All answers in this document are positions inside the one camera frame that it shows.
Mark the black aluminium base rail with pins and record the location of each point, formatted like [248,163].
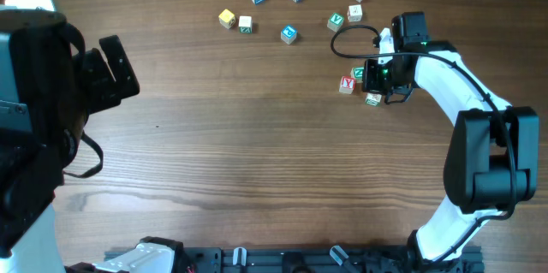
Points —
[383,259]

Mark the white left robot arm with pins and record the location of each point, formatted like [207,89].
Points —
[50,85]

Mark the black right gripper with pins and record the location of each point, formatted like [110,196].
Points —
[370,83]

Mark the red side picture block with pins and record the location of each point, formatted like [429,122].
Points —
[355,13]

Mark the green N letter block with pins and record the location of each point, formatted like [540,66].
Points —
[357,74]

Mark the yellow top block left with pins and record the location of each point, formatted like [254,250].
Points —
[227,19]

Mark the green Z side block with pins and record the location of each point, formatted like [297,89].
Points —
[245,24]

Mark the blue P letter block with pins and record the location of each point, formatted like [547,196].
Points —
[289,34]

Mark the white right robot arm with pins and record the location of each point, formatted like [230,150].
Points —
[492,161]

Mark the green V letter block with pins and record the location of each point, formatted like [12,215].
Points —
[335,22]

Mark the green side picture block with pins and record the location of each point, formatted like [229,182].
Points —
[373,99]

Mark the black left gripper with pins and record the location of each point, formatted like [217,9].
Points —
[106,93]

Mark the red Y letter block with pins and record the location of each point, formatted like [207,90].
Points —
[347,85]

